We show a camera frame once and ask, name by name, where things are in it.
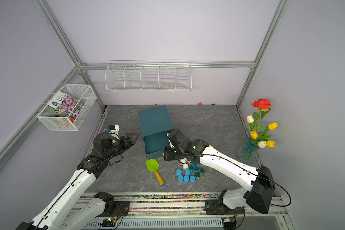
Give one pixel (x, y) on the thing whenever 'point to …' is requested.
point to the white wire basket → (54, 120)
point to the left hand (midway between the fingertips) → (136, 138)
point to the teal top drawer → (155, 144)
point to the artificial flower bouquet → (256, 124)
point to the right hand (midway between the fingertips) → (163, 154)
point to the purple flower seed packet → (66, 104)
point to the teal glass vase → (247, 152)
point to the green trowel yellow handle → (152, 166)
